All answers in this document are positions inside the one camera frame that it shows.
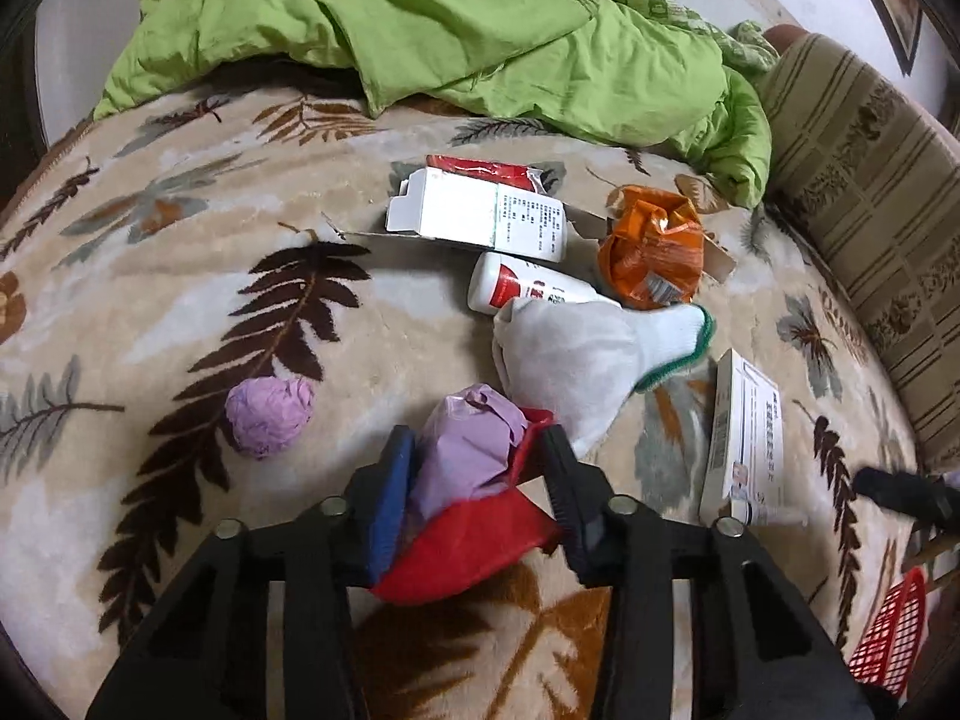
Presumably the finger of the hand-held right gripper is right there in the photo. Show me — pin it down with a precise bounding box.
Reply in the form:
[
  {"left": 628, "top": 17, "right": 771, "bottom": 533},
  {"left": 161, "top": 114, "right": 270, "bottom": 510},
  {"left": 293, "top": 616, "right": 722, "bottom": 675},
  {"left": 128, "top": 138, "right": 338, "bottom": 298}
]
[{"left": 853, "top": 465, "right": 960, "bottom": 533}]

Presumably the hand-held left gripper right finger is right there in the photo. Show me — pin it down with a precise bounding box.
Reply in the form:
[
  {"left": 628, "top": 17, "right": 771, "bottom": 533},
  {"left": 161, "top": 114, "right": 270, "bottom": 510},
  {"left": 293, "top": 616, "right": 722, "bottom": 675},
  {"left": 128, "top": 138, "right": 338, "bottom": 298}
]
[{"left": 536, "top": 424, "right": 875, "bottom": 720}]

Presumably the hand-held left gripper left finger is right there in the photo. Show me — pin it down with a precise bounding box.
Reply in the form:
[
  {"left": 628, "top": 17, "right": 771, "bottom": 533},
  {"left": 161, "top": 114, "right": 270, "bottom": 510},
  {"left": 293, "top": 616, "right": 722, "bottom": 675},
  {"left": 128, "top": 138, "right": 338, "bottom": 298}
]
[{"left": 86, "top": 424, "right": 417, "bottom": 720}]

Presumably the red and purple cloth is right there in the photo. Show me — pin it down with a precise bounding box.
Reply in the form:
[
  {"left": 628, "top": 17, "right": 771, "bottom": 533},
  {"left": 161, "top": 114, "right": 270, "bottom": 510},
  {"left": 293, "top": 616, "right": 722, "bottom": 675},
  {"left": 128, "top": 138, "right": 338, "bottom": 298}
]
[{"left": 371, "top": 409, "right": 567, "bottom": 605}]

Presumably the purple paper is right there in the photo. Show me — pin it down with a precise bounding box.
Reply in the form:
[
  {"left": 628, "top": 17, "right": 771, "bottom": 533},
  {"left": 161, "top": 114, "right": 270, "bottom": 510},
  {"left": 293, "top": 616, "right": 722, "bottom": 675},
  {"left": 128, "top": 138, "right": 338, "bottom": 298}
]
[{"left": 409, "top": 384, "right": 530, "bottom": 522}]

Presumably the red plastic basket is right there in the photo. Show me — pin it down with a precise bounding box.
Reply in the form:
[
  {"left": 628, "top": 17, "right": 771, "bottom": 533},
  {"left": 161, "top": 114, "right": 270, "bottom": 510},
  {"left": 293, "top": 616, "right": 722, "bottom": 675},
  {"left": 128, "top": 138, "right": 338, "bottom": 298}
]
[{"left": 847, "top": 566, "right": 931, "bottom": 698}]

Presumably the purple paper ball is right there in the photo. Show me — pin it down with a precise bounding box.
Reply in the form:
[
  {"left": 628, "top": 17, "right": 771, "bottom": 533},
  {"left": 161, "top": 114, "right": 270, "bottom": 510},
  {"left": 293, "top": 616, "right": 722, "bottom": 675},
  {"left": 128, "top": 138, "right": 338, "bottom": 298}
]
[{"left": 225, "top": 377, "right": 314, "bottom": 460}]

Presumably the white glove with green cuff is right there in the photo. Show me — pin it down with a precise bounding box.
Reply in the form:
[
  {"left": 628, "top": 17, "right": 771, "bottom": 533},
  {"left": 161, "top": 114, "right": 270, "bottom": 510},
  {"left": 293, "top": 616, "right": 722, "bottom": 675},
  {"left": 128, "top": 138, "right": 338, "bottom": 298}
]
[{"left": 491, "top": 296, "right": 717, "bottom": 458}]

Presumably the small white medicine box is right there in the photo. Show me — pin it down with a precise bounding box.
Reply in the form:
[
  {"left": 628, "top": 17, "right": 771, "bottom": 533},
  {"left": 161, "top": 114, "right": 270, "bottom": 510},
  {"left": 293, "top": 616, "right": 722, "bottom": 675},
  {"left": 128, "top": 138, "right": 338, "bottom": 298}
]
[{"left": 697, "top": 349, "right": 811, "bottom": 530}]

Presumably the white bottle with red label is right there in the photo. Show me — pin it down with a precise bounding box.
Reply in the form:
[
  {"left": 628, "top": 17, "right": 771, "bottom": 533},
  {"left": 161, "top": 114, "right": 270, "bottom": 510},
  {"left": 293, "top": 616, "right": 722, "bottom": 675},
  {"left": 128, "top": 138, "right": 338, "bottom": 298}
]
[{"left": 467, "top": 251, "right": 623, "bottom": 312}]

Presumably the orange snack wrapper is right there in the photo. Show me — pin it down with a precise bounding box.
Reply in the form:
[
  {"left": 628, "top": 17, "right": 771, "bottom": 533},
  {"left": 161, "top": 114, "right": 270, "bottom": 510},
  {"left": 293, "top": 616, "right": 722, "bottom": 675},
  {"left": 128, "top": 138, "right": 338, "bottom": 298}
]
[{"left": 598, "top": 186, "right": 706, "bottom": 311}]

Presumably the brown striped pillow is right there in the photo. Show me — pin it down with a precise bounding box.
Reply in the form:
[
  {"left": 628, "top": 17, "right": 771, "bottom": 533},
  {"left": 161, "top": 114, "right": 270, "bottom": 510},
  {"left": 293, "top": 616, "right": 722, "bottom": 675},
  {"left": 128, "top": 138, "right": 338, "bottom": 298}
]
[{"left": 757, "top": 26, "right": 960, "bottom": 473}]

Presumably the red packet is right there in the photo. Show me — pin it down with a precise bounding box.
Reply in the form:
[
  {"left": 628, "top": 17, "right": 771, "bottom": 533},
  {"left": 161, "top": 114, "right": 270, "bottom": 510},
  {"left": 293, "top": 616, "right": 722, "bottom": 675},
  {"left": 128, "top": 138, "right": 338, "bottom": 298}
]
[{"left": 426, "top": 154, "right": 542, "bottom": 192}]

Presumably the green quilt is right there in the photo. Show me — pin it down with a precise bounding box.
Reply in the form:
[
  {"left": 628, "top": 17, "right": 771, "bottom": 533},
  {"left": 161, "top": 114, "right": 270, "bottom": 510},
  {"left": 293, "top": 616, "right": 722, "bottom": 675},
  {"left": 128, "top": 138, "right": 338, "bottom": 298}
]
[{"left": 94, "top": 0, "right": 781, "bottom": 209}]

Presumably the framed wall picture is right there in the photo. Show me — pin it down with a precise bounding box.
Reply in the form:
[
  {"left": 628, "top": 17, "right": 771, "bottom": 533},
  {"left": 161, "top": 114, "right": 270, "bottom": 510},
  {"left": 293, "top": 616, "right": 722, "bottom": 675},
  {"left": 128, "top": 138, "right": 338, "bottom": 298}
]
[{"left": 836, "top": 0, "right": 923, "bottom": 76}]

